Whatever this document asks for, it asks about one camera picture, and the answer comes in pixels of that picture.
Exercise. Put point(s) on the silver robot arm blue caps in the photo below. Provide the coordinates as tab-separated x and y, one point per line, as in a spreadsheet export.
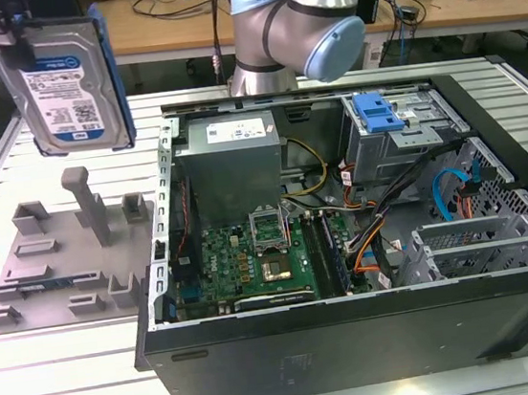
271	23

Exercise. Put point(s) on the RAM stick with blue label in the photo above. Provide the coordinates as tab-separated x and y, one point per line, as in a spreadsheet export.
46	285

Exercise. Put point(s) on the black graphics card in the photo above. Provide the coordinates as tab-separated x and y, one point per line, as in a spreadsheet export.
276	299

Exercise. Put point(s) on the green installed RAM stick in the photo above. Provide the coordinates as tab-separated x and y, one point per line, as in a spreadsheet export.
336	256

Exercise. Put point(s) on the grey power supply unit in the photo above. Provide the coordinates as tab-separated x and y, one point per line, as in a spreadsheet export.
227	173

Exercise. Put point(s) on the large black box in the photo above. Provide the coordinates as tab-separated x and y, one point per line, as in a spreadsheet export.
57	3

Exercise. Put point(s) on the hard disk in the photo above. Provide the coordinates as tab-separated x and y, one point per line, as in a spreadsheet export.
64	101

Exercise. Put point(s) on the black PC case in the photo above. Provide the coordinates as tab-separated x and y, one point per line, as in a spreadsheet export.
358	340

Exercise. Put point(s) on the grey parts rack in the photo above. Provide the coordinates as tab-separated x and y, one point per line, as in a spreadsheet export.
74	259

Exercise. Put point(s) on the CPU socket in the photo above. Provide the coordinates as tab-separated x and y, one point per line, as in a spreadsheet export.
275	270

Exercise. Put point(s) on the black RAM slot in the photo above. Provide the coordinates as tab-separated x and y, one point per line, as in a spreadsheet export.
316	253

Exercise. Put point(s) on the grey disk bay cage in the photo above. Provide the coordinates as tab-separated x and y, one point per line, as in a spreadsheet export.
465	230

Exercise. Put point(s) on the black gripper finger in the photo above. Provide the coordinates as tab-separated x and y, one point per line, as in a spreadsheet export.
19	54

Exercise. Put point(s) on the grey optical drive cage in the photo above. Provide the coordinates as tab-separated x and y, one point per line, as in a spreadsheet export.
384	154

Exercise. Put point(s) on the blue plastic drive latch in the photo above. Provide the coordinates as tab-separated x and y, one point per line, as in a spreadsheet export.
374	111

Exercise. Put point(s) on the green motherboard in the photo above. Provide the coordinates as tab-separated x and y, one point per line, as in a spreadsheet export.
226	260

